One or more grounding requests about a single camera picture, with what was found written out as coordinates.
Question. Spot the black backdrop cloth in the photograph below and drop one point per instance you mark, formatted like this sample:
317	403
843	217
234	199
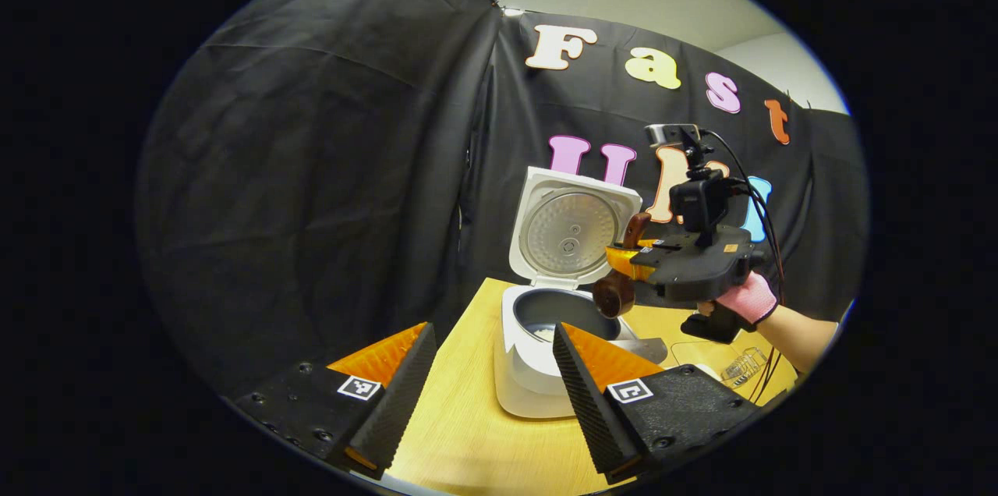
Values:
312	168

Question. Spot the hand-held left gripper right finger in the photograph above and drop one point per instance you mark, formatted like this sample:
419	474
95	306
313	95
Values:
589	395

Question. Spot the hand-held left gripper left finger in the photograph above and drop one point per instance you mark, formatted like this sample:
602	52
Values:
398	395

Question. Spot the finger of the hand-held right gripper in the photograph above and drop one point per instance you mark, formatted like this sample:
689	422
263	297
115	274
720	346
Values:
628	262

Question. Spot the clear tray of rice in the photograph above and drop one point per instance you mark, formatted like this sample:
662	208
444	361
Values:
708	370

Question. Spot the white rice cooker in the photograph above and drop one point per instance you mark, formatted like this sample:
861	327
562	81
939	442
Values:
569	231

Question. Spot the brown wooden spoon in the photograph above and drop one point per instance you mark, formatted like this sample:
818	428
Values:
616	293

